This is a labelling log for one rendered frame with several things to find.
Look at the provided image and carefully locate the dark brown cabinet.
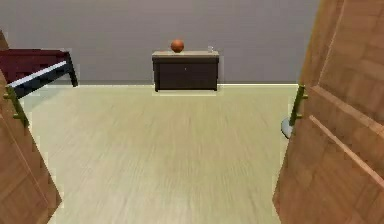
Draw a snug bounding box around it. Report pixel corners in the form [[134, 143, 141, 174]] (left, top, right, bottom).
[[151, 50, 221, 93]]

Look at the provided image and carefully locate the orange basketball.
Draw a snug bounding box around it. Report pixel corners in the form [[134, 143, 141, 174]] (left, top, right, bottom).
[[170, 39, 185, 54]]

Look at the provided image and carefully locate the grey round object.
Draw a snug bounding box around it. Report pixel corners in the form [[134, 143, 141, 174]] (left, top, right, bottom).
[[280, 116, 295, 140]]

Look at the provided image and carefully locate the brown wooden room door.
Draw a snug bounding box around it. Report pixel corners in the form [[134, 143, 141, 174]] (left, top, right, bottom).
[[272, 0, 384, 224], [0, 30, 63, 224]]

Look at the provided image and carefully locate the dark red bed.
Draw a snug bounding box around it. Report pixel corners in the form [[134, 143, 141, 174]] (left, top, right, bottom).
[[0, 48, 79, 100]]

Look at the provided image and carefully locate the olive door handle bar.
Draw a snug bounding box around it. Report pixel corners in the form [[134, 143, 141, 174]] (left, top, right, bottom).
[[288, 84, 309, 127], [3, 85, 30, 128]]

